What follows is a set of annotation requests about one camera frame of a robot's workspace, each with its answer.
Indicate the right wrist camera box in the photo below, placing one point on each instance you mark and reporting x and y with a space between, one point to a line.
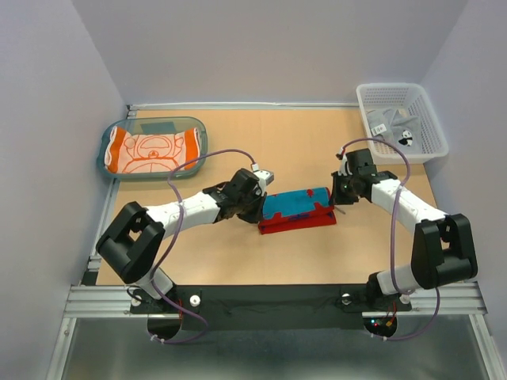
359 161

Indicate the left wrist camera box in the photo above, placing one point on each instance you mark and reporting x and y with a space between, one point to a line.
265 177

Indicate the white perforated plastic basket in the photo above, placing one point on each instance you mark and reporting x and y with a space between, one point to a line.
411 100

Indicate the grey cloth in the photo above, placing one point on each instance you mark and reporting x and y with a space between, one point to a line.
390 125

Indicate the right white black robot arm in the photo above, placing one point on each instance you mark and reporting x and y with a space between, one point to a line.
443 249

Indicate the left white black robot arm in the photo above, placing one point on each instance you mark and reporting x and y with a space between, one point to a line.
131 242

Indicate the orange and white towel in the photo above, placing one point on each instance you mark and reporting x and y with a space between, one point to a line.
126 153

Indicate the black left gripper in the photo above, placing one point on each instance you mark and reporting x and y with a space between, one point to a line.
257 215

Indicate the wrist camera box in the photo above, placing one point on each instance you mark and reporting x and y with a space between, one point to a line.
359 161
265 177

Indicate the red and blue cloth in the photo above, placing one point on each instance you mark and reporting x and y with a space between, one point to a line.
295 210

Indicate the aluminium frame rail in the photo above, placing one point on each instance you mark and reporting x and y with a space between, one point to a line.
115 301

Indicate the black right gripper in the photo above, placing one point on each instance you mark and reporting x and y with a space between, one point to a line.
337 198

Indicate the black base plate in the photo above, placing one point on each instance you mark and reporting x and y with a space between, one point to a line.
301 306

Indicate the teal translucent plastic tub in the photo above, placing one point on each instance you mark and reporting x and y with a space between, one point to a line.
151 126

